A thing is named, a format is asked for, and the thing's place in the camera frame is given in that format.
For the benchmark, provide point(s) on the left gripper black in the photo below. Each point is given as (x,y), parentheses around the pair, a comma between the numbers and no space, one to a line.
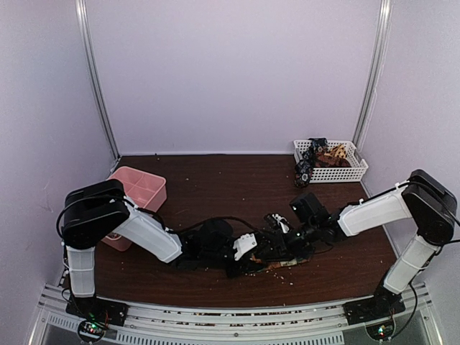
(237,272)

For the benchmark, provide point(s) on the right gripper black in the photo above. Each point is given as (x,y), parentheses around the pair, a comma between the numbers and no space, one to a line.
(279,243)

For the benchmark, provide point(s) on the brown green patterned tie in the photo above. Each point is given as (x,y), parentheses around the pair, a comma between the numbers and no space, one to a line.
(276,262)

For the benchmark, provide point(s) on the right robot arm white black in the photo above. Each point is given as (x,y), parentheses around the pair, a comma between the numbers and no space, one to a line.
(422,203)

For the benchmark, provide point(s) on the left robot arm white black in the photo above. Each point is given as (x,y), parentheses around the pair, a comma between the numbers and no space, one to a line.
(93,212)

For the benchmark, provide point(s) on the right arm base board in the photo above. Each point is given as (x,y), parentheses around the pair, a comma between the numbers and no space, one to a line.
(376,314)

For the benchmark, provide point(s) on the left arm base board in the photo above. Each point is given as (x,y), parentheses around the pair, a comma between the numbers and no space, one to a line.
(98,315)

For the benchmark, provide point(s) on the navy floral tie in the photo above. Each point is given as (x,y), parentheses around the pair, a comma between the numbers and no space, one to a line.
(307,161)

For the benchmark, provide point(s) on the pink divided organizer box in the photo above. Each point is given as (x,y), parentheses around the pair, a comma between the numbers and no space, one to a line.
(145,190)

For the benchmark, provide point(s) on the brown patterned tie in basket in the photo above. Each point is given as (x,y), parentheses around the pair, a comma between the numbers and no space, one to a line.
(325,161)

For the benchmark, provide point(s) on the white perforated plastic basket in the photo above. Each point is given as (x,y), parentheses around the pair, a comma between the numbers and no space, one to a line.
(335,174)

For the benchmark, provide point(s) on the yellow patterned tie in basket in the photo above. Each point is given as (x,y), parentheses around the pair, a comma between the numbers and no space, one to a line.
(338,151)

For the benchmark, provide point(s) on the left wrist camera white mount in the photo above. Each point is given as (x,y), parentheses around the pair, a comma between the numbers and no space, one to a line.
(247,243)

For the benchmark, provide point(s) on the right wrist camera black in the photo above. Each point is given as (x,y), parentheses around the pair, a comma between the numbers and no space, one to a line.
(309,210)

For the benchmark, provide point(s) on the aluminium front rail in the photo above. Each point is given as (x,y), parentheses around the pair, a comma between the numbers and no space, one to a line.
(319,323)

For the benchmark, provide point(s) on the right aluminium frame post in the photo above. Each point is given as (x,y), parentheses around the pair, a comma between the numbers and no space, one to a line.
(377,63)

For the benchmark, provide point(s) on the aluminium frame post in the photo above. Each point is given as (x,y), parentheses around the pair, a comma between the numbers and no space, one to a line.
(85,32)
(377,63)

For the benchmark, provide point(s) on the left aluminium frame post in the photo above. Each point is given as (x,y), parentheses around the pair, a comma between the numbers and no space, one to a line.
(85,32)

